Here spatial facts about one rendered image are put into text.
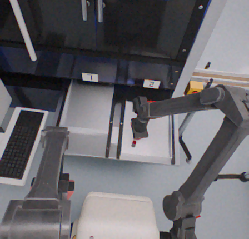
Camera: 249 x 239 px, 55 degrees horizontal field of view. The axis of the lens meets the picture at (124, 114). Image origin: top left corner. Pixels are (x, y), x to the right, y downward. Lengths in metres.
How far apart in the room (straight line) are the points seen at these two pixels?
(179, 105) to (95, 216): 0.42
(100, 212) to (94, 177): 1.46
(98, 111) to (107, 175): 0.89
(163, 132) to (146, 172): 0.88
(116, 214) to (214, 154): 0.30
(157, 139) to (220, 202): 1.14
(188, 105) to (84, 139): 0.68
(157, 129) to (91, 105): 0.40
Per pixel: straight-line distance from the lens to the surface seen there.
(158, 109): 0.90
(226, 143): 0.67
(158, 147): 1.29
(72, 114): 1.37
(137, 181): 2.13
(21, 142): 1.41
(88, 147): 1.27
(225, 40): 3.50
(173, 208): 0.81
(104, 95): 1.43
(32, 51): 1.19
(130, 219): 0.67
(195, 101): 0.75
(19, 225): 0.44
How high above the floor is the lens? 2.04
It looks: 58 degrees down
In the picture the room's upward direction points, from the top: 8 degrees clockwise
